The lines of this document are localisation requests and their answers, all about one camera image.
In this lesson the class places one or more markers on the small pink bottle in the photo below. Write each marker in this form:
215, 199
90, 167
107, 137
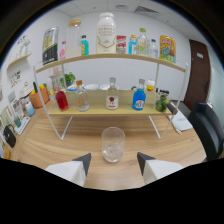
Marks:
63, 52

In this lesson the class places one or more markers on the large white milk bottle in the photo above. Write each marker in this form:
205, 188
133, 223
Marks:
106, 35

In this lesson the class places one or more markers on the white kitchen scale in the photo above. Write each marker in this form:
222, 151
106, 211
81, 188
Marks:
22, 126

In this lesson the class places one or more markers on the tall glass bottle cork lid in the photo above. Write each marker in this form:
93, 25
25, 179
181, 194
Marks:
73, 43

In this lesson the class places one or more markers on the orange storage basket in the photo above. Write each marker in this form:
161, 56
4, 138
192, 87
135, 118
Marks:
39, 98

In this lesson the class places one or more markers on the light blue drink bottle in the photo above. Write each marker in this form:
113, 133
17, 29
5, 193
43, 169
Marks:
132, 46

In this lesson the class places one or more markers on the pale blue white bottle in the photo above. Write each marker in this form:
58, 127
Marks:
30, 109

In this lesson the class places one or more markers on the black chair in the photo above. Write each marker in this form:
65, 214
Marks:
208, 130

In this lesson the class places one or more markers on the red white printed card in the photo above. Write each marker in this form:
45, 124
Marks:
121, 45

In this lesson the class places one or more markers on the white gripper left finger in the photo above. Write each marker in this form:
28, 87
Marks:
74, 170

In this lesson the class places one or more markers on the clear bottle with blue cap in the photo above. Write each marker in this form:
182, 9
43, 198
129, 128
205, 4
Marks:
153, 50

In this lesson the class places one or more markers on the white bowl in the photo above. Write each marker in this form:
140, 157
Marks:
91, 87
104, 87

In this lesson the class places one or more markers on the jar of green limes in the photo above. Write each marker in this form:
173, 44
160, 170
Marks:
161, 103

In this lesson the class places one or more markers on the clear drinking glass with ice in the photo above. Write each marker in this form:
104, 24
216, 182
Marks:
113, 146

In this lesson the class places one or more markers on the wooden wall shelf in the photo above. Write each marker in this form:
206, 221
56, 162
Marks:
20, 60

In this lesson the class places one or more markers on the blue liquid bottle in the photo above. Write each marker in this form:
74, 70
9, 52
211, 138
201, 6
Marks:
138, 100

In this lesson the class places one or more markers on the small teal liquid bottle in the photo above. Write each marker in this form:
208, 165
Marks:
85, 47

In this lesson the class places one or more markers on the clear bottle with orange cap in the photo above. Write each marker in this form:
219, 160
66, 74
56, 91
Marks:
82, 100

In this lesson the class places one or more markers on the white notebook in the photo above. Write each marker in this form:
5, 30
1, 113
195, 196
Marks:
181, 121

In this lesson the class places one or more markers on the green potted plant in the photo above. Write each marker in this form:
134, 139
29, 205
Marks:
69, 78

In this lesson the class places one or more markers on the tall black yellow can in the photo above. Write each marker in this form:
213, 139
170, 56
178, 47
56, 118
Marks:
50, 46

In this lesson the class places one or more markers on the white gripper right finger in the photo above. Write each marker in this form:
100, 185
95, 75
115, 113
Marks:
156, 169

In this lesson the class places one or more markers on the clear bottle with green cap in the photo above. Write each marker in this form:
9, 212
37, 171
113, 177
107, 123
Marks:
142, 45

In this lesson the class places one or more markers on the white two-tier wooden rack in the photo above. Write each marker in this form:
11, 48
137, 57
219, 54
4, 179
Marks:
110, 57

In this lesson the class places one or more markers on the brown door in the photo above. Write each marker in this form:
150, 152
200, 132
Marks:
198, 73

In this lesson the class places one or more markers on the small red liquid bottle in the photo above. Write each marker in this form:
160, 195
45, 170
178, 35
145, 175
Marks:
62, 101

